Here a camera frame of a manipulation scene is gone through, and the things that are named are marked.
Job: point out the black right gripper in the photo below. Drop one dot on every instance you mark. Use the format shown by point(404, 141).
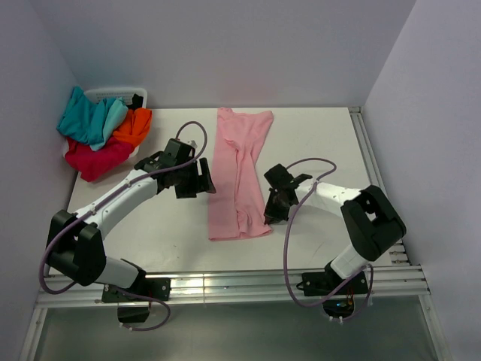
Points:
point(272, 215)

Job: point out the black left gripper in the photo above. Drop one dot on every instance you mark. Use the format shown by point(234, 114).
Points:
point(202, 182)

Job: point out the pink t shirt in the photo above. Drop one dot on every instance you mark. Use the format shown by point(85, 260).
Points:
point(236, 210)

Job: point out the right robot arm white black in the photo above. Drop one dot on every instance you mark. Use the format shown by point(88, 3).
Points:
point(372, 223)

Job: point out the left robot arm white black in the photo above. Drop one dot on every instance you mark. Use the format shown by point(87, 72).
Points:
point(75, 243)

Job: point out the orange t shirt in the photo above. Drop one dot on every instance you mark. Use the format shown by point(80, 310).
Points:
point(135, 127)

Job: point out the black t shirt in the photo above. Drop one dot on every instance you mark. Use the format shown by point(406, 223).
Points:
point(137, 102)

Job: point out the magenta t shirt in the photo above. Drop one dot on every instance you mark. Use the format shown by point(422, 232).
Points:
point(92, 164)

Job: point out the teal t shirt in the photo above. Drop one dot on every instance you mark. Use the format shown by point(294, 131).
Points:
point(90, 123)

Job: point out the white laundry basket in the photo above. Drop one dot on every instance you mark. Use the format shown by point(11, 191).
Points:
point(96, 95)

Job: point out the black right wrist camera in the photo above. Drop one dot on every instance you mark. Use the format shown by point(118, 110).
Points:
point(278, 177)

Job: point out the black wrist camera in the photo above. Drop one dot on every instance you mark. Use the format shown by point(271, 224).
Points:
point(177, 152)
point(278, 177)

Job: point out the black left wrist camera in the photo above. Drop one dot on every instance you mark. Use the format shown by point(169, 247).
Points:
point(177, 152)

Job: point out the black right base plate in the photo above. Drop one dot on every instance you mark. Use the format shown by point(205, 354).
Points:
point(322, 283)

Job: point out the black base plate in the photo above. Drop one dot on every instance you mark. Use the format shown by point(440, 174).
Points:
point(157, 288)
point(322, 283)

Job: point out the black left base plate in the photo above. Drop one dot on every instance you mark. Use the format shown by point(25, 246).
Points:
point(157, 288)

